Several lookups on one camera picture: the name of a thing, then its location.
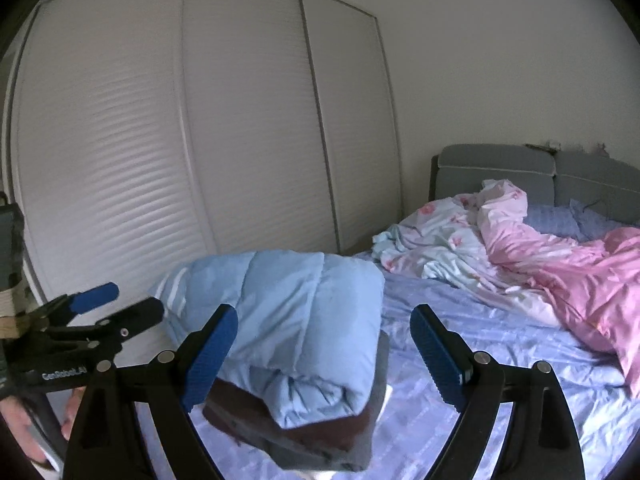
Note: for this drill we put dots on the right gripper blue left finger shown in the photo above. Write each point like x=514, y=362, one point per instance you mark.
x=107, y=440

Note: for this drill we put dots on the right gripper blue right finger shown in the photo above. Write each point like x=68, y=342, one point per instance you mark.
x=541, y=439

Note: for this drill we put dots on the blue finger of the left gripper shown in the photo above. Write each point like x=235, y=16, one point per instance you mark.
x=94, y=298
x=126, y=323

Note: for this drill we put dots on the light blue quilted pants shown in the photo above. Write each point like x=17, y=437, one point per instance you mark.
x=308, y=326

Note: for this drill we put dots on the person's left hand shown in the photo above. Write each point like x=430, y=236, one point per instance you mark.
x=19, y=422

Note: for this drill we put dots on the blue floral striped bedsheet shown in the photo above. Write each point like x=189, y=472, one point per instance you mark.
x=415, y=422

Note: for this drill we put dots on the pink duvet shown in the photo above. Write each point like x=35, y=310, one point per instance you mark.
x=593, y=287

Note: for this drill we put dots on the white louvered wardrobe doors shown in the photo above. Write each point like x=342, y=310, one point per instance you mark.
x=140, y=134

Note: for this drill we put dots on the grey-green folded garment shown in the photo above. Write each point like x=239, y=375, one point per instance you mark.
x=342, y=444

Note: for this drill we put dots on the blue pillow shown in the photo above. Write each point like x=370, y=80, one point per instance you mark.
x=574, y=220

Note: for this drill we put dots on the light floral blanket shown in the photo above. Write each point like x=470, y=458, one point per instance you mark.
x=440, y=241

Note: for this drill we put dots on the grey padded headboard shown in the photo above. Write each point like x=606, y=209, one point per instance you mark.
x=549, y=178

